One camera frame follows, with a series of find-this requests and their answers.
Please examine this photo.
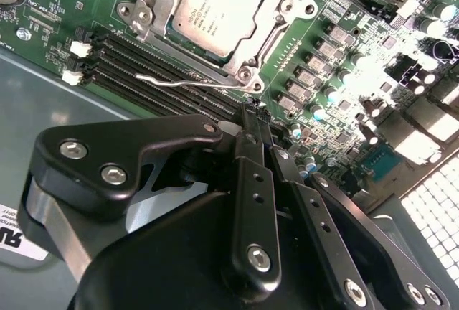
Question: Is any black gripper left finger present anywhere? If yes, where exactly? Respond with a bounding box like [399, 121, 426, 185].
[34, 101, 283, 293]

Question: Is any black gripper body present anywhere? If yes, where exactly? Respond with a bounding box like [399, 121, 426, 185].
[71, 189, 341, 310]

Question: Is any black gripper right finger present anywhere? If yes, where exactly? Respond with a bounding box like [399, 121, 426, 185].
[257, 107, 451, 310]

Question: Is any metal locking lever wire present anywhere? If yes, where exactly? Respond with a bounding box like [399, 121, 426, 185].
[135, 72, 256, 92]

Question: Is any silver CPU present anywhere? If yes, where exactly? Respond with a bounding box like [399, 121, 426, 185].
[168, 0, 268, 65]

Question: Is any metal socket cover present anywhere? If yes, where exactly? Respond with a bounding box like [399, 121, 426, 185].
[134, 0, 320, 80]

